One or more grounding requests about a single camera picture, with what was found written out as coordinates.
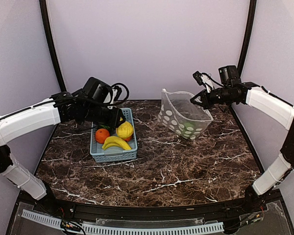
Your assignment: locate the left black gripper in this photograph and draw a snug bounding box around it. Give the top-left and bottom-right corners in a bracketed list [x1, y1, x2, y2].
[83, 103, 125, 128]

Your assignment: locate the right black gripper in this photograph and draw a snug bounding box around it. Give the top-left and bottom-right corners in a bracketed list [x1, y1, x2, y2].
[191, 85, 236, 109]

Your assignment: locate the yellow toy pear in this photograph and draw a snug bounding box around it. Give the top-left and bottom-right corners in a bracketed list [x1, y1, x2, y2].
[116, 121, 134, 139]

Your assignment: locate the clear dotted zip bag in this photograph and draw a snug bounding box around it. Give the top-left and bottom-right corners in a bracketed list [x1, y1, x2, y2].
[158, 89, 213, 140]

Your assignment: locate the yellow toy banana bunch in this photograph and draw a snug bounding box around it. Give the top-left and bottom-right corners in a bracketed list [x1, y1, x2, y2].
[102, 136, 132, 150]

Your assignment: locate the orange toy orange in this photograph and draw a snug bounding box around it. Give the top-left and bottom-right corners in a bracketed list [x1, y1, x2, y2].
[95, 128, 110, 144]

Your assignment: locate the green toy watermelon ball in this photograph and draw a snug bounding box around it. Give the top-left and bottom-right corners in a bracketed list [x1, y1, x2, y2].
[182, 122, 195, 135]

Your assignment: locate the blue perforated plastic basket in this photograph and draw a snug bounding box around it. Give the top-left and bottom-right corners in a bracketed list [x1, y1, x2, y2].
[90, 108, 138, 163]

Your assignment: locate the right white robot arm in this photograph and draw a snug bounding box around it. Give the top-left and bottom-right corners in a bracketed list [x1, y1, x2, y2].
[191, 65, 294, 212]

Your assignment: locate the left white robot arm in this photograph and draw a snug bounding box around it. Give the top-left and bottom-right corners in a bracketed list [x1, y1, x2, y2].
[0, 77, 129, 213]

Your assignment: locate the green toy bell pepper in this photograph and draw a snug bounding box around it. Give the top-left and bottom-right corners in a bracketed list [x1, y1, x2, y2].
[99, 124, 110, 130]

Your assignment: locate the green toy mango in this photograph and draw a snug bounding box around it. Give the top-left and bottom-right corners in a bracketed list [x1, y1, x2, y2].
[124, 136, 133, 142]

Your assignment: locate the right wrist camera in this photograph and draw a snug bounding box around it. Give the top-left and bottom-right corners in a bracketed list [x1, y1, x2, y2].
[193, 71, 215, 93]

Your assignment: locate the black front rail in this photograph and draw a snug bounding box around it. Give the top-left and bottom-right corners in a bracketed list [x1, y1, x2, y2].
[18, 190, 289, 227]

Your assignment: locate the right black frame post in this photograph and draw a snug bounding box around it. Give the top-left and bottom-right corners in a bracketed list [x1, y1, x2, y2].
[237, 0, 257, 75]

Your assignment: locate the black frame post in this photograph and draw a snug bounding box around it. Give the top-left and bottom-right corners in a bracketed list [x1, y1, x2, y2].
[237, 0, 257, 75]
[39, 0, 67, 92]

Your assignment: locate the grey slotted cable duct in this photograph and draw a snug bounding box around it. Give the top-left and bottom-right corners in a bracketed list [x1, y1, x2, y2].
[22, 209, 224, 235]

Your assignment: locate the left black frame post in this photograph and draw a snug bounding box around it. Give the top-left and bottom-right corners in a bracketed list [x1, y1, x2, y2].
[39, 0, 67, 92]

